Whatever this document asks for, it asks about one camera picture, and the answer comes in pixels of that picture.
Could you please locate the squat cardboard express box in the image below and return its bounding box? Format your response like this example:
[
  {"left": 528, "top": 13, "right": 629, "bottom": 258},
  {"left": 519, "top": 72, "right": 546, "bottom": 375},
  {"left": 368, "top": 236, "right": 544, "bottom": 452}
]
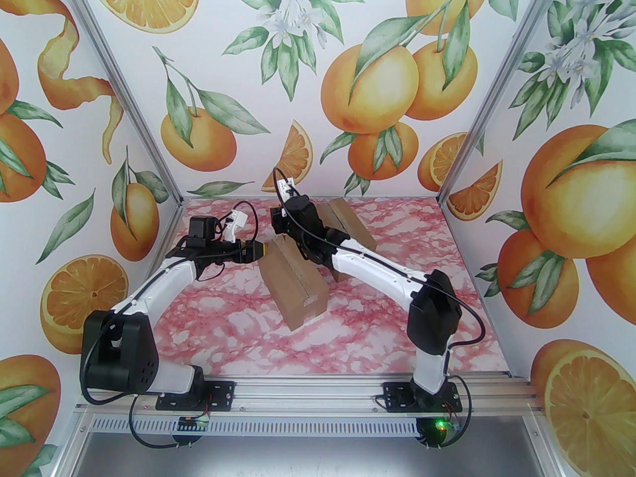
[{"left": 318, "top": 197, "right": 378, "bottom": 283}]

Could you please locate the long cardboard express box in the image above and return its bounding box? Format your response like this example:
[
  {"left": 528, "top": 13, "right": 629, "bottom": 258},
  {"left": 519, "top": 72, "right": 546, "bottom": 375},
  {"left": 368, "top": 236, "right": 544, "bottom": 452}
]
[{"left": 257, "top": 237, "right": 329, "bottom": 330}]

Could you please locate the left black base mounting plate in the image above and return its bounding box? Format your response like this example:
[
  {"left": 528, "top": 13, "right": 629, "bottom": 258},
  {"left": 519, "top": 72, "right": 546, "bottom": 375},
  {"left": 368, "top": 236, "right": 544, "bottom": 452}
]
[{"left": 156, "top": 381, "right": 236, "bottom": 411}]

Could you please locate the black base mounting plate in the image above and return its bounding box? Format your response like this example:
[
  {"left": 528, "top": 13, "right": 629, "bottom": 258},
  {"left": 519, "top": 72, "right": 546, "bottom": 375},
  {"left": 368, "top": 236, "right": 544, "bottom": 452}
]
[
  {"left": 383, "top": 382, "right": 463, "bottom": 413},
  {"left": 156, "top": 381, "right": 236, "bottom": 411}
]

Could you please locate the perforated white metal strip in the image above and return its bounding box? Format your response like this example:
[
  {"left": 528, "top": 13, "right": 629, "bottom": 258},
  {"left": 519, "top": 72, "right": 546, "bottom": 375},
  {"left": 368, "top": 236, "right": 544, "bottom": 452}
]
[{"left": 83, "top": 418, "right": 423, "bottom": 436}]

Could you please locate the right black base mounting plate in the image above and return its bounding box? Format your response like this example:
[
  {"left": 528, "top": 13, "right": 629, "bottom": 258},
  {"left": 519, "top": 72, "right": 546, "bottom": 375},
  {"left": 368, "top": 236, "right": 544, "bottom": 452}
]
[{"left": 383, "top": 382, "right": 463, "bottom": 413}]

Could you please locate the small circuit board green LED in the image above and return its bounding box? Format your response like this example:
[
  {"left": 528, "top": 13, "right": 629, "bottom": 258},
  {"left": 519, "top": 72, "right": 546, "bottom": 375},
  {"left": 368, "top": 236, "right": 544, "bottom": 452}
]
[{"left": 428, "top": 415, "right": 460, "bottom": 436}]

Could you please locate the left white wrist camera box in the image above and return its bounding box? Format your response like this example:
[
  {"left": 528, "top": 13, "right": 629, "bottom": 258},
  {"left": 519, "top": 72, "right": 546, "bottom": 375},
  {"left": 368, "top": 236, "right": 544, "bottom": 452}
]
[{"left": 221, "top": 209, "right": 248, "bottom": 242}]

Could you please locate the aluminium slotted base rail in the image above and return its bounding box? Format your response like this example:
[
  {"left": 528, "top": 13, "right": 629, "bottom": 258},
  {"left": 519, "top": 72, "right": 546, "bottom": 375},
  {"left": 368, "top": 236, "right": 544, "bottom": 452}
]
[{"left": 75, "top": 373, "right": 547, "bottom": 418}]

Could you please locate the left aluminium frame post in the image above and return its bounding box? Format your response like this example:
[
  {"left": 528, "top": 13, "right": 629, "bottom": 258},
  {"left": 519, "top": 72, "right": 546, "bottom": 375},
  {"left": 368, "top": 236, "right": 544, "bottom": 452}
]
[{"left": 59, "top": 0, "right": 184, "bottom": 210}]

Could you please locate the aluminium frame post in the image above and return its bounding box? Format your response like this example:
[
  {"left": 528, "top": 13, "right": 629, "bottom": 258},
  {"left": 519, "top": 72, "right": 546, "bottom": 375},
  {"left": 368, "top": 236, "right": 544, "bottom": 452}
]
[
  {"left": 59, "top": 0, "right": 184, "bottom": 210},
  {"left": 437, "top": 0, "right": 567, "bottom": 205}
]

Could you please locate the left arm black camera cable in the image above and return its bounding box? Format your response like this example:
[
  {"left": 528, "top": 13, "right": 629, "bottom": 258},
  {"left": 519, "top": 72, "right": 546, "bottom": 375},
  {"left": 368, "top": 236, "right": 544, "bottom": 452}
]
[{"left": 79, "top": 201, "right": 259, "bottom": 451}]

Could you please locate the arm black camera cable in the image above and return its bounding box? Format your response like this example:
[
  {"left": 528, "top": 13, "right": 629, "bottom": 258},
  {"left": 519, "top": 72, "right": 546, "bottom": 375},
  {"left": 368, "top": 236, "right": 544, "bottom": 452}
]
[
  {"left": 272, "top": 167, "right": 485, "bottom": 451},
  {"left": 79, "top": 201, "right": 259, "bottom": 451}
]

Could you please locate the right aluminium frame post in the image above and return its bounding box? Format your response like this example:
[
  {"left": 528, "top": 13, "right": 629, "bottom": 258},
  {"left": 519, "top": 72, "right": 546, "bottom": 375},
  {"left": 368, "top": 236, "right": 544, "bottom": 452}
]
[{"left": 437, "top": 0, "right": 567, "bottom": 205}]

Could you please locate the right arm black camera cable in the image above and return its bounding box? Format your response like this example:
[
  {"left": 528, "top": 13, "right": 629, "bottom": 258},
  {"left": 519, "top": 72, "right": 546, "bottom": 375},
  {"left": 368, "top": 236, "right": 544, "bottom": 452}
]
[{"left": 272, "top": 167, "right": 485, "bottom": 451}]

